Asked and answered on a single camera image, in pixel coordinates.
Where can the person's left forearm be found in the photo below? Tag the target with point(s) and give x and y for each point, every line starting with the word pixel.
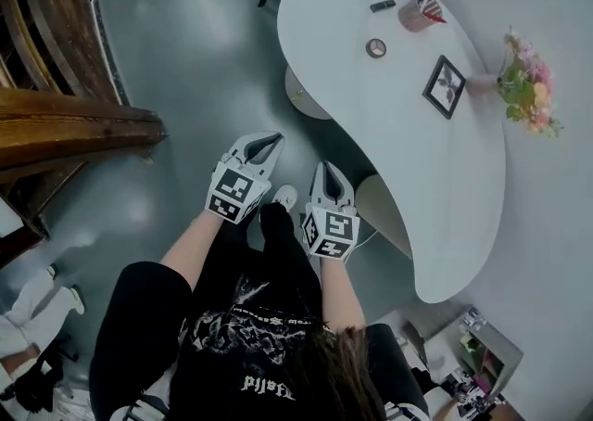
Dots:
pixel 190 247

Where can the black printed t-shirt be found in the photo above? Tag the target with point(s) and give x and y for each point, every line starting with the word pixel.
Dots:
pixel 153 317

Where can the red pen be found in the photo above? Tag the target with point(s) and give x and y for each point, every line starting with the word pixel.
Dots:
pixel 437 18

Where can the wooden staircase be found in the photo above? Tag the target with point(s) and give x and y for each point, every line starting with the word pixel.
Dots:
pixel 69 122

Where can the grey shelf unit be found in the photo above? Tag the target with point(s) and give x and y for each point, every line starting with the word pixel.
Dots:
pixel 505 349

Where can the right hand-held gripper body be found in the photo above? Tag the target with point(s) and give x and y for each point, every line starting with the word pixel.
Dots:
pixel 331 233

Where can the white curved desk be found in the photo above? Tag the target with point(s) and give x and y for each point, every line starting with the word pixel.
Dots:
pixel 417 155

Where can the white printed shoe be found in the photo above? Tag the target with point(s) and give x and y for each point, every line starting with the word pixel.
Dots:
pixel 285 196

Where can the pink vase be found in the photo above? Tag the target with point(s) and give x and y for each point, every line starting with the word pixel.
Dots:
pixel 482 84

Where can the black office chair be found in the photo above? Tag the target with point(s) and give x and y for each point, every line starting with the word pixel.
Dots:
pixel 32 386

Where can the person's right forearm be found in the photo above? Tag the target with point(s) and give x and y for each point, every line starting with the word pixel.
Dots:
pixel 338 294

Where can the black trousers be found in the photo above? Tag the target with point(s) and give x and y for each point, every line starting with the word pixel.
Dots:
pixel 275 224

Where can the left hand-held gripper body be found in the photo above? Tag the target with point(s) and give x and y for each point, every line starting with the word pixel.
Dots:
pixel 236 192

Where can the black picture frame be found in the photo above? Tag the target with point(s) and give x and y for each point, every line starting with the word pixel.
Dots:
pixel 445 85

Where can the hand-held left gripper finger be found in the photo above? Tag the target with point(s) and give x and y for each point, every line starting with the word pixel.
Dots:
pixel 241 145
pixel 271 157

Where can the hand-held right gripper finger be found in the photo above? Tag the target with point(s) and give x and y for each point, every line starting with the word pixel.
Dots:
pixel 346 192
pixel 317 187

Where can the pink pen cup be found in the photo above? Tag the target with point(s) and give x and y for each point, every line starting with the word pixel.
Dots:
pixel 414 16

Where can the pink flower bouquet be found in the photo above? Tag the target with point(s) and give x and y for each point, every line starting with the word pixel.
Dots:
pixel 526 94

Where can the round compact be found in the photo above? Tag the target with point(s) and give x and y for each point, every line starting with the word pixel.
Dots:
pixel 376 48

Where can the small black case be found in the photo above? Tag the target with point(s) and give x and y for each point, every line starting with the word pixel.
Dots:
pixel 382 5

